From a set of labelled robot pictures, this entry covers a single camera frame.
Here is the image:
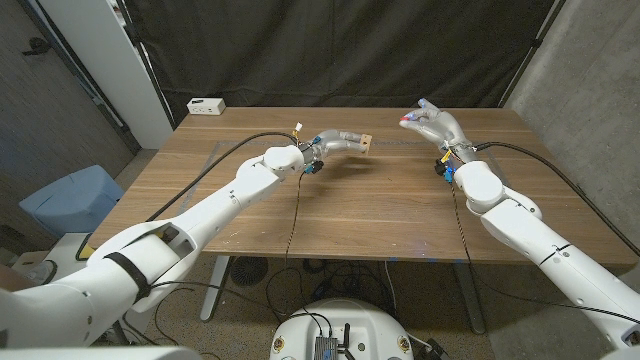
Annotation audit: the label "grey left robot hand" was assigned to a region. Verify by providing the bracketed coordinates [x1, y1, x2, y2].
[302, 129, 369, 169]

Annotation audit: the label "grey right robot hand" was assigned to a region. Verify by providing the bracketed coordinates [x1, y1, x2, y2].
[398, 98, 479, 165]

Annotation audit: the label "black backdrop curtain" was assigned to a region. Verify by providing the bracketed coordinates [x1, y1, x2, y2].
[122, 0, 569, 126]

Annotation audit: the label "black backdrop stand pole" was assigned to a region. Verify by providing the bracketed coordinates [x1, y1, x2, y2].
[115, 0, 177, 131]
[497, 0, 569, 109]

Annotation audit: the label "white power strip box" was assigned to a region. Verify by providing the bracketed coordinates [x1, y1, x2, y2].
[186, 97, 227, 117]

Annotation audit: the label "black floor fan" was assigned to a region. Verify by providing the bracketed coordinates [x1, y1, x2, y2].
[228, 256, 270, 287]

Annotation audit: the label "grey table leg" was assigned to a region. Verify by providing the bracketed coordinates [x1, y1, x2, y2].
[452, 262, 487, 335]

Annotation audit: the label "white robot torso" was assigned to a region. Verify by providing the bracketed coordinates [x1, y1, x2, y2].
[269, 298, 415, 360]

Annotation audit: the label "white table leg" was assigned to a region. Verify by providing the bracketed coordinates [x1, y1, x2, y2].
[199, 255, 232, 322]

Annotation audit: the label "grey ribbed torso module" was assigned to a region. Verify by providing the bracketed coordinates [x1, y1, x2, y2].
[313, 335, 340, 360]

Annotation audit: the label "white pillar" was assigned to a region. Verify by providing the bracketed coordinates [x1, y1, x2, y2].
[37, 0, 175, 150]

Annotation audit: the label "blue plastic bin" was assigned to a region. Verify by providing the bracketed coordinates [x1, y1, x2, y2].
[18, 164, 126, 239]

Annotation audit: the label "dark grey door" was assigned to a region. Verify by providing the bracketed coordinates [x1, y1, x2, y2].
[0, 0, 144, 206]

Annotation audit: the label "person's bare leg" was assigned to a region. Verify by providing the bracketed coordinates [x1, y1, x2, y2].
[0, 264, 39, 294]

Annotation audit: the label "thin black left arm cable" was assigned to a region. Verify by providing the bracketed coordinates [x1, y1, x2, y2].
[149, 170, 307, 321]

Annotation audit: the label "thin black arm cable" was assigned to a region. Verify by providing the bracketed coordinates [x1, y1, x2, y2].
[149, 170, 307, 321]
[449, 180, 640, 326]

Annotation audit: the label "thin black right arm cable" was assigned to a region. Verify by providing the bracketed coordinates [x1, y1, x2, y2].
[449, 180, 640, 326]

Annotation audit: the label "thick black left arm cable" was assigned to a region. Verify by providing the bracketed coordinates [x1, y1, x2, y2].
[144, 131, 301, 224]

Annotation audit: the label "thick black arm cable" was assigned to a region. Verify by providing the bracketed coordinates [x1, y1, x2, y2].
[144, 131, 301, 224]
[472, 141, 640, 259]

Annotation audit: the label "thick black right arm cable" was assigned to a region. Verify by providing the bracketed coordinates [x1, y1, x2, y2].
[472, 141, 640, 259]

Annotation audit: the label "black floor cable bundle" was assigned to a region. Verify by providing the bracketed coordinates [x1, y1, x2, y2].
[264, 257, 401, 326]

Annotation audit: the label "black door handle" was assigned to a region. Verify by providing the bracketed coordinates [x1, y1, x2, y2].
[21, 36, 54, 57]

